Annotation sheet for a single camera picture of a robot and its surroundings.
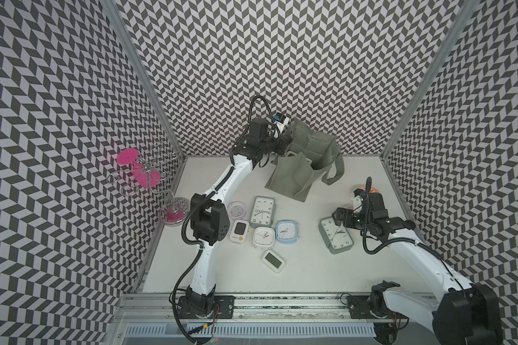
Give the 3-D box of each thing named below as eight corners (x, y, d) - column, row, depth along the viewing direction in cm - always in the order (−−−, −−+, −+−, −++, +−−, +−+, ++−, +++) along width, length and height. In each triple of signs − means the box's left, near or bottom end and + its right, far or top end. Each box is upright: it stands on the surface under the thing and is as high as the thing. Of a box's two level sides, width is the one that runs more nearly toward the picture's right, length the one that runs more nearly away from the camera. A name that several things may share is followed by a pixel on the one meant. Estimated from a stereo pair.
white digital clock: (259, 259, 85) (258, 257, 83) (267, 248, 87) (267, 247, 86) (279, 276, 81) (279, 274, 79) (287, 265, 83) (287, 263, 82)
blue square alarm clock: (276, 243, 89) (276, 239, 87) (275, 224, 95) (275, 220, 92) (298, 243, 89) (299, 239, 87) (296, 224, 95) (297, 220, 92)
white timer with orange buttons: (230, 243, 88) (229, 240, 86) (232, 222, 94) (231, 219, 92) (248, 243, 88) (247, 240, 86) (249, 222, 94) (249, 219, 92)
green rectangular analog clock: (250, 226, 93) (249, 224, 91) (252, 198, 102) (251, 195, 101) (276, 226, 93) (276, 224, 91) (275, 198, 102) (275, 195, 101)
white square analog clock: (252, 249, 87) (252, 246, 84) (253, 229, 92) (253, 226, 90) (275, 249, 87) (275, 246, 84) (274, 229, 92) (275, 226, 90)
